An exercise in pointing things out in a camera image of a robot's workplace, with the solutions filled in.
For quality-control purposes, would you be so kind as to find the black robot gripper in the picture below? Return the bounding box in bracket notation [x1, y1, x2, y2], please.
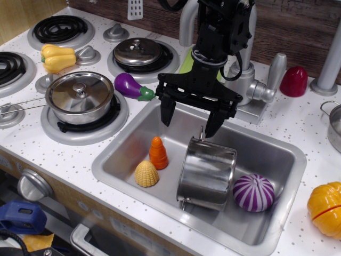
[156, 50, 242, 138]

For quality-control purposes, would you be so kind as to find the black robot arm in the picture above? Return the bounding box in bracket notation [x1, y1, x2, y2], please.
[156, 1, 255, 138]

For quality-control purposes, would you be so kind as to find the overturned steel pot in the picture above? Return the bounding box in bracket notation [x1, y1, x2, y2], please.
[176, 127, 237, 211]

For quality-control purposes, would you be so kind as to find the silver toy sink basin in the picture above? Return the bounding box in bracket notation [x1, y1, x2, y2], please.
[92, 100, 306, 255]

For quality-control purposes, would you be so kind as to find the steel pot lid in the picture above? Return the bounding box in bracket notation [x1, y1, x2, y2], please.
[113, 38, 163, 66]

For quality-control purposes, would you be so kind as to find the steel pot with lid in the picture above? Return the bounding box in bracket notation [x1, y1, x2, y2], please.
[0, 71, 115, 126]

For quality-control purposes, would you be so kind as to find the steel pot at right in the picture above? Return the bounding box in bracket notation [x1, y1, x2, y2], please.
[320, 101, 341, 152]

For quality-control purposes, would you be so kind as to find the green cloth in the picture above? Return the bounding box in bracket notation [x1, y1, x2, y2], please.
[178, 45, 222, 82]

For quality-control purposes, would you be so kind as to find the orange toy carrot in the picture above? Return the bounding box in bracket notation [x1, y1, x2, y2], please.
[149, 137, 168, 170]

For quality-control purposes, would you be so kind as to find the silver toy faucet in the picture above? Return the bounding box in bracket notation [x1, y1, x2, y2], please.
[179, 1, 287, 125]

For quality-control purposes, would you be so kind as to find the purple toy eggplant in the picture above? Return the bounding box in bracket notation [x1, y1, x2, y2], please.
[114, 73, 156, 101]

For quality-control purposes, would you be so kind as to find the yellow toy corn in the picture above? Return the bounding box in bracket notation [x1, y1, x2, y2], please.
[134, 161, 159, 187]

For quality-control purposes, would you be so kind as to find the purple striped toy onion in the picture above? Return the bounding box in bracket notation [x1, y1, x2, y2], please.
[232, 174, 275, 212]

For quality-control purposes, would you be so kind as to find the red toy pepper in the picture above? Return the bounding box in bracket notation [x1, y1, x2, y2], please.
[279, 66, 308, 98]

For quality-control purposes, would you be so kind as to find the silver stove knob top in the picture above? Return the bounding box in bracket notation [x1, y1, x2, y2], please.
[103, 23, 129, 43]

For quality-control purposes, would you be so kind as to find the silver stove knob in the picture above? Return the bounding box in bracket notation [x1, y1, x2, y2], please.
[103, 23, 129, 43]
[35, 73, 60, 94]
[1, 103, 25, 129]
[75, 45, 101, 66]

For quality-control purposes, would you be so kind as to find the silver stove knob middle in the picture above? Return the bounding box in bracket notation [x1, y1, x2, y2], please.
[75, 45, 101, 66]

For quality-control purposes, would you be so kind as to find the white slotted spatula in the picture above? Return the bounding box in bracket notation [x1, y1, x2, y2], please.
[127, 0, 143, 21]

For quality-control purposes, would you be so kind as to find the grey vertical pole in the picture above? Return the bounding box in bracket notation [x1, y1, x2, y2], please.
[310, 22, 340, 96]

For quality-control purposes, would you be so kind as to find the yellow toy bell pepper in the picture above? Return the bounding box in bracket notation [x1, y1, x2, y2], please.
[40, 44, 76, 74]

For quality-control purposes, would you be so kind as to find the silver stove knob left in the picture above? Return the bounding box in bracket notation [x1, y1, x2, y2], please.
[35, 73, 60, 94]

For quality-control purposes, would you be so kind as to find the black coil burner back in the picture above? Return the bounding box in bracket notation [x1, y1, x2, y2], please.
[33, 15, 88, 43]

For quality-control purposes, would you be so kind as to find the black coil burner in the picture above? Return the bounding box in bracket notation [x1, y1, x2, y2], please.
[1, 52, 26, 86]
[33, 15, 88, 43]

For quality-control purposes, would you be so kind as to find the orange toy pumpkin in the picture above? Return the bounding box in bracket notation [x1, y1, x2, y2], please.
[307, 181, 340, 240]

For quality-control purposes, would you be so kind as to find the silver oven knob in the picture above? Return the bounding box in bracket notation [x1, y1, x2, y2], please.
[17, 169, 53, 202]

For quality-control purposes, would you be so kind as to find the silver stove knob lower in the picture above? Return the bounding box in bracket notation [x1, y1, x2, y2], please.
[1, 103, 25, 129]

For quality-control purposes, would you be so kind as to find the black coil burner left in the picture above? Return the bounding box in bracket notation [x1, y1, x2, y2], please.
[1, 52, 26, 86]

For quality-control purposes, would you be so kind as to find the blue clamp tool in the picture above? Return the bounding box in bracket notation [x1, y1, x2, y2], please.
[1, 200, 47, 235]

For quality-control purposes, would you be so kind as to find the silver oven door handle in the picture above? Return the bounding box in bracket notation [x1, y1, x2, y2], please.
[70, 223, 150, 256]

